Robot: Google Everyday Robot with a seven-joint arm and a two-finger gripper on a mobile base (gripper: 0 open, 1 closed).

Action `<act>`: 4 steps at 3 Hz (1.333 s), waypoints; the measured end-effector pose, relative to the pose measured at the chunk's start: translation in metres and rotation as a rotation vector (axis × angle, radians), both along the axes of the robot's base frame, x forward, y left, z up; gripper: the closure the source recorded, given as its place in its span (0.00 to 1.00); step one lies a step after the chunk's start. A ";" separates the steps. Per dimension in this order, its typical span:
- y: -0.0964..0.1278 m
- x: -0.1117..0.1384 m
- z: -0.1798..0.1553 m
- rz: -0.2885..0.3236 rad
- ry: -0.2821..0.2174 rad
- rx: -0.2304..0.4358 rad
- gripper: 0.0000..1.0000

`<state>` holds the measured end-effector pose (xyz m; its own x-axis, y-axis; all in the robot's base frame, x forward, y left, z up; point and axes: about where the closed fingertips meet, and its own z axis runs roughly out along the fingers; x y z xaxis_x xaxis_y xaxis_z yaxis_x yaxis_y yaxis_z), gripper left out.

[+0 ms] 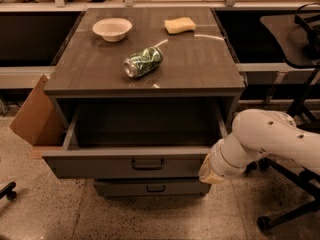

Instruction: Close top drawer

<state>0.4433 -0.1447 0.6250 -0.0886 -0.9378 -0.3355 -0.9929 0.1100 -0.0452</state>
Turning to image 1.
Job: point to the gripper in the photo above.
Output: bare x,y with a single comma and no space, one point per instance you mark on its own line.
219,163

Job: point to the grey top drawer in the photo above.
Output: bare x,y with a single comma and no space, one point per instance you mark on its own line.
138,139

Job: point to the grey drawer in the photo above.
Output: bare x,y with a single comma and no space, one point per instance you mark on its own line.
138,139
151,187

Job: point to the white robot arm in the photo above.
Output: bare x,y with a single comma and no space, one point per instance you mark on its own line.
256,134

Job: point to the grey lower drawer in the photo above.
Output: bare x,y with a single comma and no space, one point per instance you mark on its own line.
151,187

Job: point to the grey drawer cabinet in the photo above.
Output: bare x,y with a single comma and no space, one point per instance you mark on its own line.
144,93

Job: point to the crushed green soda can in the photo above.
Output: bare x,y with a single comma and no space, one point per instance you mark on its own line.
143,62

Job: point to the yellow sponge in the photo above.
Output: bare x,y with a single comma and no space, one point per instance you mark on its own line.
179,25

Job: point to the black office chair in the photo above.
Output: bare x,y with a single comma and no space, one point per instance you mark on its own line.
298,36

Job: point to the white ceramic bowl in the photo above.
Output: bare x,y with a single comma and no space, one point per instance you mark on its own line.
112,29

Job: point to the black chair caster left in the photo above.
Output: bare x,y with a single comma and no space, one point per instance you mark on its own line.
8,191

